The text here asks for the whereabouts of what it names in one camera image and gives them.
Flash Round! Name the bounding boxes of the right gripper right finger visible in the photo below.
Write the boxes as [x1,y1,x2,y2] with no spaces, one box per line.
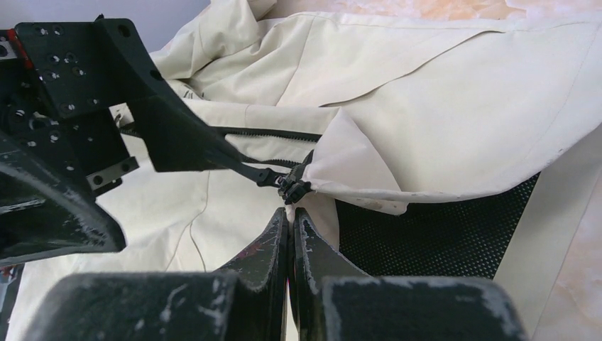
[290,208,528,340]

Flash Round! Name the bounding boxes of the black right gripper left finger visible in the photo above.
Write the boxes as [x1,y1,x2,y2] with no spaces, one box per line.
[24,208,288,340]

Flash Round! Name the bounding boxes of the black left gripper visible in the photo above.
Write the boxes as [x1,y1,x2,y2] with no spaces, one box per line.
[1,18,283,266]

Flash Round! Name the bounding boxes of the beige zip jacket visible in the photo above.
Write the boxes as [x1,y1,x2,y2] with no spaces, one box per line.
[1,1,601,340]

